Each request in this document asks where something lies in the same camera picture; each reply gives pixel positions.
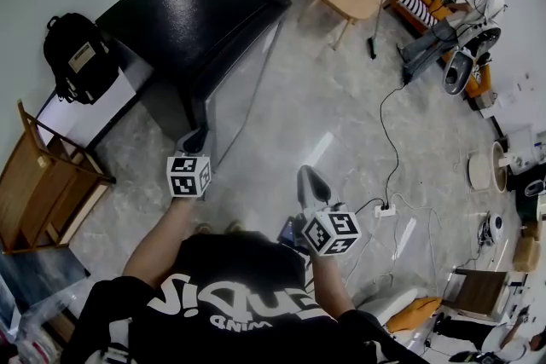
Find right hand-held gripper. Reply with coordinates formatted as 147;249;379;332
297;164;363;257

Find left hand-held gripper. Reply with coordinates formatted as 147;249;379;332
166;130;213;200

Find black mini fridge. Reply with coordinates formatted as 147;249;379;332
96;0;293;170

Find person's left forearm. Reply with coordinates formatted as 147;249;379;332
122;194;201;291

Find person's right forearm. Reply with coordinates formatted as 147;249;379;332
309;251;357;319

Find smartphone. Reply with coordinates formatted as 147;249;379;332
276;215;309;249

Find person's black printed t-shirt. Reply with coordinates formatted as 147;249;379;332
61;230;427;364

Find black backpack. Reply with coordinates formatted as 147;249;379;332
42;12;121;106

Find orange cushion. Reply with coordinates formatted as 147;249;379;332
386;296;444;333

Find round white tray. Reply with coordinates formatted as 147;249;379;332
467;152;491;192

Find wooden rack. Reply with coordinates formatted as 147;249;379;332
0;99;117;256

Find small round white device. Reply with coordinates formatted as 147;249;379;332
479;213;505;246

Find beige bucket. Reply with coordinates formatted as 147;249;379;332
490;140;511;193

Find small cardboard box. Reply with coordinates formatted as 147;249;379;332
472;91;499;112

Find orange sofa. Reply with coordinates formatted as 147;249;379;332
390;0;494;112

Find brown wooden side table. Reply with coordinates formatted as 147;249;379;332
443;267;511;323

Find dark glass panel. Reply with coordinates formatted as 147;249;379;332
0;246;91;312

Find small striped cushion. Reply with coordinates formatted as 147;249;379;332
471;63;491;84

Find large striped cushion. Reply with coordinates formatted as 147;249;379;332
400;0;440;27

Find white appliance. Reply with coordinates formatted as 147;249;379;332
507;125;546;176

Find clear plastic bags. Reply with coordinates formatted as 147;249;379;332
0;285;82;364

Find black floor cable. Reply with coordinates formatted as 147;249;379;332
378;74;410;210

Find long-handled broom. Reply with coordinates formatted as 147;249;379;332
366;0;389;61

